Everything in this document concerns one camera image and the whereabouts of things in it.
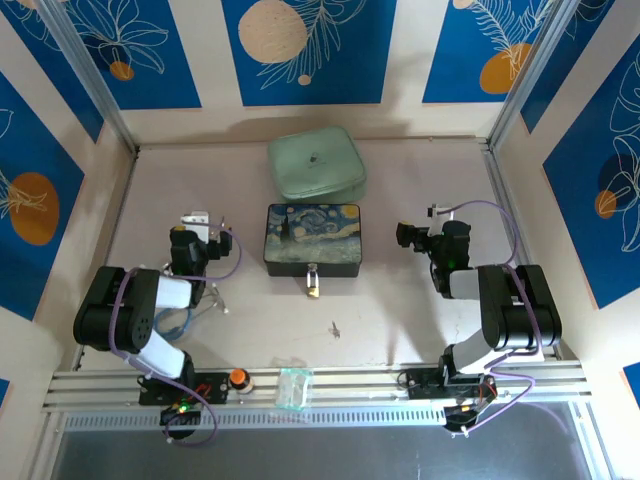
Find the pale green square tin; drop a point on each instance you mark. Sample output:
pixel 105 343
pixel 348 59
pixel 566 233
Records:
pixel 315 162

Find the starry night tin box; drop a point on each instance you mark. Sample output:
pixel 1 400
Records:
pixel 312 235

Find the aluminium table edge rail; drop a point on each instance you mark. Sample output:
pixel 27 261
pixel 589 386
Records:
pixel 350 382

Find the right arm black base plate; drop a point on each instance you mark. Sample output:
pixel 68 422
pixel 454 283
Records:
pixel 425 385

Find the aluminium side rail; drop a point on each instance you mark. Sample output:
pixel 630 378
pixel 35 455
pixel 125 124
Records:
pixel 502 190
pixel 106 260

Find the orange button on rail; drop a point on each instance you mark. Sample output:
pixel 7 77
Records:
pixel 239 380

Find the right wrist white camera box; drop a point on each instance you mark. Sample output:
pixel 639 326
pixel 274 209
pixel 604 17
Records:
pixel 440 215

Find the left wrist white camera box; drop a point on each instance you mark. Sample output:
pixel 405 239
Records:
pixel 196 222

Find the small metal key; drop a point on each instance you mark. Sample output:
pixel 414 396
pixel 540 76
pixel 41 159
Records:
pixel 334 330

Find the aluminium corner post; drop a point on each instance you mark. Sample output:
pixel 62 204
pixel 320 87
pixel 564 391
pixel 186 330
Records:
pixel 90 75
pixel 531 75

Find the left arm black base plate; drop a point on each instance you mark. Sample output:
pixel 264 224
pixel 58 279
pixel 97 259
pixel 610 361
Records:
pixel 215 392

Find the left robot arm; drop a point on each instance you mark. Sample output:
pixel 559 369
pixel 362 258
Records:
pixel 110 310

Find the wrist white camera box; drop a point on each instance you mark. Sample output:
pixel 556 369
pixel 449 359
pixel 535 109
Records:
pixel 440 215
pixel 196 222

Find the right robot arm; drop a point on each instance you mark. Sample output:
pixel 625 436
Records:
pixel 525 310

